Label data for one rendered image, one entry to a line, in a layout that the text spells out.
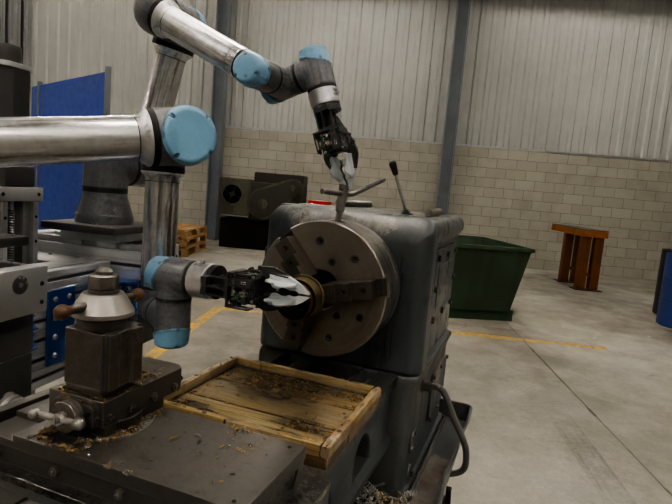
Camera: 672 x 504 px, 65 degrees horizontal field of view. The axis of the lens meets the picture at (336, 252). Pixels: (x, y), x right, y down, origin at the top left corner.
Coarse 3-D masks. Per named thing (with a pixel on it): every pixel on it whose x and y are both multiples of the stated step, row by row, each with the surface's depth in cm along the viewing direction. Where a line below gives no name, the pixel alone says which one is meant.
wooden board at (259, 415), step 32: (192, 384) 106; (224, 384) 110; (256, 384) 112; (288, 384) 113; (352, 384) 112; (224, 416) 91; (256, 416) 96; (320, 416) 99; (352, 416) 95; (320, 448) 84
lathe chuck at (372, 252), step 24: (312, 240) 119; (336, 240) 117; (360, 240) 115; (264, 264) 124; (336, 264) 118; (360, 264) 116; (384, 264) 116; (264, 312) 126; (336, 312) 119; (360, 312) 117; (384, 312) 115; (312, 336) 121; (336, 336) 119; (360, 336) 117
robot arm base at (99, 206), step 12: (84, 192) 142; (96, 192) 140; (108, 192) 141; (120, 192) 144; (84, 204) 141; (96, 204) 140; (108, 204) 142; (120, 204) 143; (84, 216) 140; (96, 216) 139; (108, 216) 140; (120, 216) 143; (132, 216) 148
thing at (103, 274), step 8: (96, 272) 68; (104, 272) 68; (112, 272) 69; (88, 280) 68; (96, 280) 68; (104, 280) 68; (112, 280) 68; (88, 288) 69; (96, 288) 68; (104, 288) 68; (112, 288) 68
